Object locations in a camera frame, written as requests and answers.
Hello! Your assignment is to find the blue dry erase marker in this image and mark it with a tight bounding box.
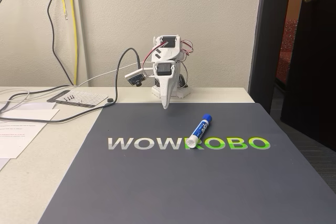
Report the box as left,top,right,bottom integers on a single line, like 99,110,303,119
184,114,213,151

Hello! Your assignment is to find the white grid screw card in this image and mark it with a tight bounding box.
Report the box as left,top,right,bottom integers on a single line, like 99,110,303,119
46,90,109,108

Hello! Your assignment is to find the grey WOWROBO mat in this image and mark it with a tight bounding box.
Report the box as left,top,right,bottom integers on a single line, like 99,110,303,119
38,102,336,224

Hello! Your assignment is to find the blank white paper sheet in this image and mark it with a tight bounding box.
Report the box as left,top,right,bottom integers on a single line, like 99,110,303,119
0,108,60,123

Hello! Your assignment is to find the dark wooden door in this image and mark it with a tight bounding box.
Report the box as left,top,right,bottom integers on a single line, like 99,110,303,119
280,0,336,153

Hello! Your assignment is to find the printed white paper sheet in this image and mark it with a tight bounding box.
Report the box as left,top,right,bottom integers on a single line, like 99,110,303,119
0,121,48,159

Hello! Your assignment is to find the small camera module board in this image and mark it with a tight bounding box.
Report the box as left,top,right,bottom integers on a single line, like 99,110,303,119
124,67,148,88

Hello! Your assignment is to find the red white servo wire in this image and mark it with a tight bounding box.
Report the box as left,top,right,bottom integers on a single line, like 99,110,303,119
180,39,195,57

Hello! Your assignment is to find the black camera cable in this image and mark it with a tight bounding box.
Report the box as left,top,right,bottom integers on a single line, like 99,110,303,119
0,47,141,124

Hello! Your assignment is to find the white cable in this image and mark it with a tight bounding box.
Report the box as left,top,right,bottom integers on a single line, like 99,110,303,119
0,62,148,112

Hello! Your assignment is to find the yellow cable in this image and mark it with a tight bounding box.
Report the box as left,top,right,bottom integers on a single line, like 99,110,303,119
56,0,78,86

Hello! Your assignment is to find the grey door frame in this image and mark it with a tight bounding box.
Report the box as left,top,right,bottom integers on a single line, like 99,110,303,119
248,0,293,114

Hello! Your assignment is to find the black wall cable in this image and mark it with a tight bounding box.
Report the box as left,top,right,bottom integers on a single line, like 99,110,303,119
0,0,76,103

